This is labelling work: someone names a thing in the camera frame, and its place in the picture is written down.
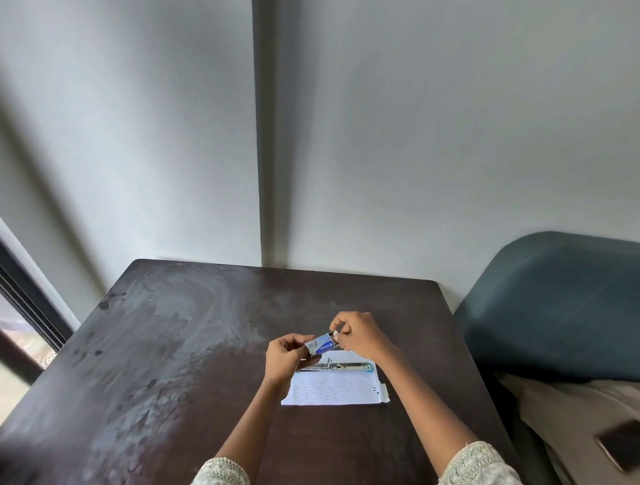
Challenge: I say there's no person's left hand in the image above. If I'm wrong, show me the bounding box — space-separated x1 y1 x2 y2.
264 334 314 388

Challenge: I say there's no person's right hand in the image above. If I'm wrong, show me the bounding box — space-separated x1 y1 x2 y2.
329 311 402 364

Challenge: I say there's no small blue staple box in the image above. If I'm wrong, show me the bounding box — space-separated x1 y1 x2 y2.
305 332 340 357

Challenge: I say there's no person's right forearm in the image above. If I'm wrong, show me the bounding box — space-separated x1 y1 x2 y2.
376 347 482 476

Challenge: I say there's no person's left forearm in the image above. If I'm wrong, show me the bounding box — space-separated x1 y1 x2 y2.
214 376 294 471

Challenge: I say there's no silver open stapler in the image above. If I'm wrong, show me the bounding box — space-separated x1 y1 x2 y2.
297 358 374 374

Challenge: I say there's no white printed paper sheet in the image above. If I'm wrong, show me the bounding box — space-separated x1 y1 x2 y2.
281 350 390 406

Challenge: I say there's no cream lace left sleeve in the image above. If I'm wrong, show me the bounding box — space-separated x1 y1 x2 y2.
191 457 251 485

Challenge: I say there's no cream lace sleeve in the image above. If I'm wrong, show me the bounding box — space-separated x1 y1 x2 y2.
437 441 524 485
191 457 251 485

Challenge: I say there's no cream lace right sleeve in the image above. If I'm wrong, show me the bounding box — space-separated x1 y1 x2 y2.
437 441 524 485

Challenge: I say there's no dark teal sofa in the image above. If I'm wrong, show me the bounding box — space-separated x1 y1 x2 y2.
452 231 640 485

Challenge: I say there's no beige cloth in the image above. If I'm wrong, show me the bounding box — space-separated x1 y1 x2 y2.
494 372 640 485

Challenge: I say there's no dark brown phone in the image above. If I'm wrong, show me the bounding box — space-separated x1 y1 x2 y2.
594 420 640 474

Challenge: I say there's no dark window frame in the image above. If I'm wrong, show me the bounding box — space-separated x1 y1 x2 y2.
0 218 82 386

